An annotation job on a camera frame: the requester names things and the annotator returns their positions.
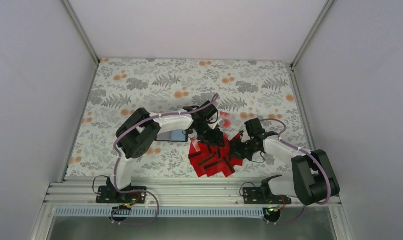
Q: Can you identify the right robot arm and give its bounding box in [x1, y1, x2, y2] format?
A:
[230, 118, 341, 206]

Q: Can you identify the floral patterned table mat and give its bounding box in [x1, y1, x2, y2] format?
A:
[66, 58, 310, 177]

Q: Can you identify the black card holder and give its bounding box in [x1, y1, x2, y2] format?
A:
[155, 129, 189, 143]

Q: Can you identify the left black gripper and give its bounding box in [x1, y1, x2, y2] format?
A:
[195, 120, 225, 148]

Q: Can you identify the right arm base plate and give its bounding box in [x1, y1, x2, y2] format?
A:
[241, 187, 292, 205]

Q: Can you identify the red card bottom middle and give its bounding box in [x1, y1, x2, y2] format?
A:
[220, 157, 244, 178]

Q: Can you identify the red card right edge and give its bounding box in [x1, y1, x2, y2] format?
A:
[229, 133, 243, 147]

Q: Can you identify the aluminium rail frame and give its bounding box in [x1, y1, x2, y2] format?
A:
[29, 175, 353, 240]

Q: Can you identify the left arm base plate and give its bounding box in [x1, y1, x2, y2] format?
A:
[95, 186, 147, 204]

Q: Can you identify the white red-dot card right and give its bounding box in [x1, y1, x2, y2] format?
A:
[220, 111, 232, 129]

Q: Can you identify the red card bottom left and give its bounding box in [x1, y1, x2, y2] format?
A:
[189, 155, 213, 178]

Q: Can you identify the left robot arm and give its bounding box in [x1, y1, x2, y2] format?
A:
[106, 95, 225, 203]

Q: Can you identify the red card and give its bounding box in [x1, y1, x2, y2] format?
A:
[189, 155, 213, 178]
[220, 157, 244, 178]

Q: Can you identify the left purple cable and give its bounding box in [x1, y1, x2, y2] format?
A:
[110, 93, 220, 226]

